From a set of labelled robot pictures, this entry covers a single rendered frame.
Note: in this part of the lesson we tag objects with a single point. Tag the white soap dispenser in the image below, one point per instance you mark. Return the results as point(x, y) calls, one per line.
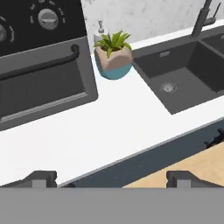
point(101, 32)

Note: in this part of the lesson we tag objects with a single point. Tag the dark grey sink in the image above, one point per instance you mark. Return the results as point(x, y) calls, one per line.
point(186, 73)

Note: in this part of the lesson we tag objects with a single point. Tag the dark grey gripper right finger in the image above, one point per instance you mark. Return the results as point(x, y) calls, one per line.
point(182, 178)

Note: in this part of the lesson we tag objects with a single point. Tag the potted plant in teal pot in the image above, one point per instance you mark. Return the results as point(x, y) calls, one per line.
point(113, 57)

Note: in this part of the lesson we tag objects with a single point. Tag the dark grey tap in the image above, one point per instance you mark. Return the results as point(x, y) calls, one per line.
point(204, 17)

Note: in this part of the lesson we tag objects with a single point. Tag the dark blue counter cabinet front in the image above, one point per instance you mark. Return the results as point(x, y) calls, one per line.
point(140, 163)

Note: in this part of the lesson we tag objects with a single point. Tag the grey round oven knob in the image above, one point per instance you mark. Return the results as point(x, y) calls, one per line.
point(48, 18)
point(1, 32)

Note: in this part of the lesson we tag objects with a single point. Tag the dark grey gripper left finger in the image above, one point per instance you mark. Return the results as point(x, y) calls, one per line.
point(40, 178)

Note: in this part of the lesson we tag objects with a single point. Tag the black toaster oven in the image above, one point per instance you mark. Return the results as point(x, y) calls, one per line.
point(35, 55)

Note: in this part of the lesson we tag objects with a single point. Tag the dark toaster oven door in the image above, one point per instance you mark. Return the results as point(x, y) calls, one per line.
point(43, 87)

